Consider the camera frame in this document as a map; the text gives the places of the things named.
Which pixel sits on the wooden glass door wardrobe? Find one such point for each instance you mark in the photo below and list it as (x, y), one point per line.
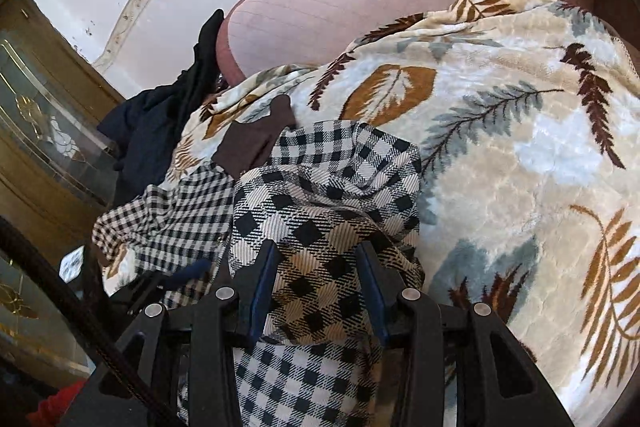
(57, 176)

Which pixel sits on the red object on floor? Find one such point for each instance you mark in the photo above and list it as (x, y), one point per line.
(51, 410)

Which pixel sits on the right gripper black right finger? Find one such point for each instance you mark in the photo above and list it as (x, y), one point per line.
(498, 383)

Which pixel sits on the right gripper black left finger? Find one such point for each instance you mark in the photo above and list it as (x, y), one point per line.
(175, 367)

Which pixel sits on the black white checked shirt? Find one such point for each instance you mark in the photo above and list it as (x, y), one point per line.
(317, 192)

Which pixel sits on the dark navy clothing pile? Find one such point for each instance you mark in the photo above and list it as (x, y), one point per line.
(147, 128)

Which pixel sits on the leaf patterned fleece blanket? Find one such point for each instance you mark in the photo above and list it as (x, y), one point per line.
(525, 114)

